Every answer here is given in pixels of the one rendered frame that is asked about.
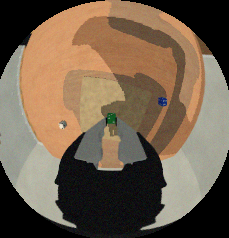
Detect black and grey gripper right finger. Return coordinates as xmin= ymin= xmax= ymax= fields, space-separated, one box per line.
xmin=116 ymin=117 xmax=167 ymax=188

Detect green die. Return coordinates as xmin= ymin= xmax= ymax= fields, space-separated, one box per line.
xmin=107 ymin=113 xmax=116 ymax=124

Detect blue die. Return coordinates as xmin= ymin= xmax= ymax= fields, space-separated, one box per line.
xmin=158 ymin=97 xmax=167 ymax=106

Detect grey die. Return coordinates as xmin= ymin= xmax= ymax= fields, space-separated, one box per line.
xmin=59 ymin=121 xmax=66 ymax=129

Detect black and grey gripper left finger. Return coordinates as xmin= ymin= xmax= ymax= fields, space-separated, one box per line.
xmin=54 ymin=117 xmax=107 ymax=185

